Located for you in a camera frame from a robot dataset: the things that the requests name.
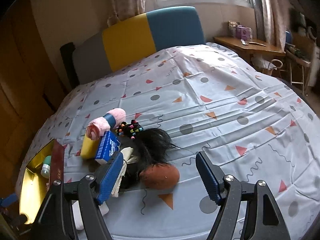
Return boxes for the yellow sponge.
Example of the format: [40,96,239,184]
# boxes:
[80,135,100,160]

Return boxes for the blue Tempo tissue pack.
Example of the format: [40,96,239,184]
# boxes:
[95,131,120,165]

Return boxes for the beige cloth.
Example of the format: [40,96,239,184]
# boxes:
[111,147,137,198]

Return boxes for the brown round cushion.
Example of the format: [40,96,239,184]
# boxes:
[139,164,180,190]

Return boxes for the colourful hair ties bundle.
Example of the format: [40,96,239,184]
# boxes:
[115,119,144,140]

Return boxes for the pink towel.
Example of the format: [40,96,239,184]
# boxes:
[86,108,126,140]

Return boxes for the black wig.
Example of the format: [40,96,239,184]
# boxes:
[120,124,177,190]

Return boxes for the small green white bottle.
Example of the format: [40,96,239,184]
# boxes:
[41,155,51,179]

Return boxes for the red gold storage box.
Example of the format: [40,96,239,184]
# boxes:
[20,139,65,224]

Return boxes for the patterned grey bed sheet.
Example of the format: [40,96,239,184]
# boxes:
[24,43,319,239]

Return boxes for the wooden wardrobe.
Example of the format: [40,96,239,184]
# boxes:
[1,0,66,197]

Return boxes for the wooden desk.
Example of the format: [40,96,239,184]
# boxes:
[213,37,286,63]

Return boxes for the grey yellow blue headboard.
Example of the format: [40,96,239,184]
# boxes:
[72,6,205,84]

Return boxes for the purple box on desk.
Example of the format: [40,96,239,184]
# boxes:
[236,25,252,41]

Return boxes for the pink curtain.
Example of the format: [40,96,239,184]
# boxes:
[261,0,290,49]

